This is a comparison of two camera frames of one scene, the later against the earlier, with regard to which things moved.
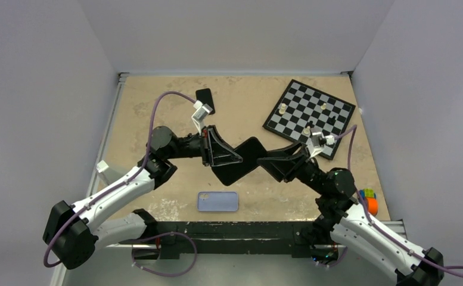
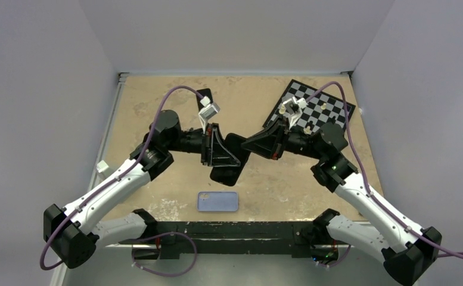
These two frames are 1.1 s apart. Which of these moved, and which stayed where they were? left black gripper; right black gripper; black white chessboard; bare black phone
Moved: right black gripper
Stayed: left black gripper; black white chessboard; bare black phone
